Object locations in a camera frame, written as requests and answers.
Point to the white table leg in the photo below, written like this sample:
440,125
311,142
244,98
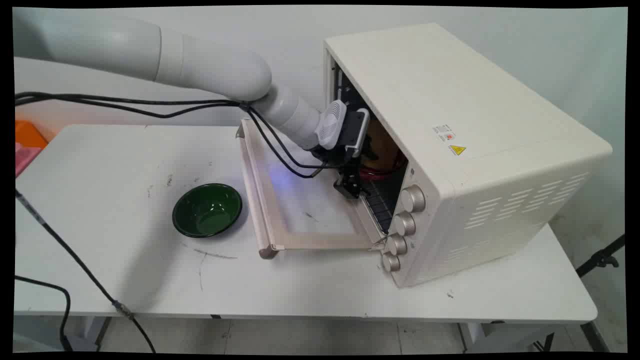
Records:
90,332

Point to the yellow sponge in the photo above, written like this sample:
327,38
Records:
384,145

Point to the dark green bowl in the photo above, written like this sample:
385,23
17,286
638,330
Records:
207,211

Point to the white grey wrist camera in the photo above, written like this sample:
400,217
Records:
332,125

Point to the black tripod stand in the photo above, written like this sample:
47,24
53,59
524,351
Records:
602,257

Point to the white label sticker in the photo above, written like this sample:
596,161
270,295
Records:
444,133

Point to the pink box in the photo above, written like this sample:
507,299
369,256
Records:
24,156

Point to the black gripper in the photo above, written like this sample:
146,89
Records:
345,162

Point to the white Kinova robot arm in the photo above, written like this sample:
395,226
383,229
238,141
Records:
125,47

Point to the cream toaster oven body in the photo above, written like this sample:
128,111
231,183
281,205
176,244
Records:
475,150

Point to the large silver oven knob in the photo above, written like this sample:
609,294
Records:
413,198

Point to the cream glass oven door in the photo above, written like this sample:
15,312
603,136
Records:
280,210

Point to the red bowl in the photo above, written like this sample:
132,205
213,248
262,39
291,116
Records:
380,174

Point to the yellow warning sticker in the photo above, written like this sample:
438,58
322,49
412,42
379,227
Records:
457,150

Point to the small silver oven knob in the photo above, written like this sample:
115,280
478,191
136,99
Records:
391,262

